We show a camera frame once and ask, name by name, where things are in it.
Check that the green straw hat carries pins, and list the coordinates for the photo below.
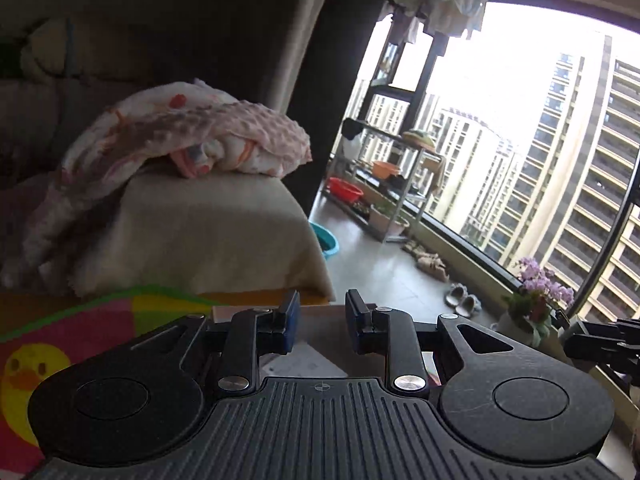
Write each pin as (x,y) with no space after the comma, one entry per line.
(419,137)

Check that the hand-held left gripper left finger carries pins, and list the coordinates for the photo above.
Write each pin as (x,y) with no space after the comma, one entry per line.
(291,327)

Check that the dark curtain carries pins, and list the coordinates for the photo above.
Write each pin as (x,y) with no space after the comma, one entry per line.
(325,85)

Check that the beige slipper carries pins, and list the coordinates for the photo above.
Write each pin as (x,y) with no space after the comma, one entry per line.
(430,263)

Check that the metal storage rack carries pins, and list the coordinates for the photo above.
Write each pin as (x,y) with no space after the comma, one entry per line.
(395,170)

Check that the green plant flowerpot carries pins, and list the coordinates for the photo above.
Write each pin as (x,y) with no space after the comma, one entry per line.
(389,216)

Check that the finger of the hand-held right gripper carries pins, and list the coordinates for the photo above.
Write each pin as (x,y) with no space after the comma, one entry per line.
(595,342)

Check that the orange plastic basin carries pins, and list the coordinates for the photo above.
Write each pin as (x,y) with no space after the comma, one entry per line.
(386,169)

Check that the colourful duck play mat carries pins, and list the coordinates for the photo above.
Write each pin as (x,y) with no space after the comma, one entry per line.
(60,350)

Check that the grey slipper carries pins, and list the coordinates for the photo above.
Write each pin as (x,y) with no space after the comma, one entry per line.
(454,294)
(470,305)

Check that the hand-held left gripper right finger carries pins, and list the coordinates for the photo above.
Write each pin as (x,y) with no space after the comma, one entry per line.
(355,327)

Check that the purple flower potted plant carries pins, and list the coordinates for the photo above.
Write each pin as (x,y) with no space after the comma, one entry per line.
(537,300)

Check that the white plastic jug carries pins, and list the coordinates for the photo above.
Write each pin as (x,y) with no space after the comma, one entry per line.
(352,148)

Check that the beige pillow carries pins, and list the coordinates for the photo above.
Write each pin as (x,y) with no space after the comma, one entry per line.
(75,52)

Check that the teal plastic basin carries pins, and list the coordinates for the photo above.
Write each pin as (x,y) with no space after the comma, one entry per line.
(325,241)

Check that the pink dotted baby blanket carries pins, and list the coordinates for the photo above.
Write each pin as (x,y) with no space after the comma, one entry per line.
(150,150)

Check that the red plastic basin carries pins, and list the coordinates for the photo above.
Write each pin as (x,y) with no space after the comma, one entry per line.
(344,190)

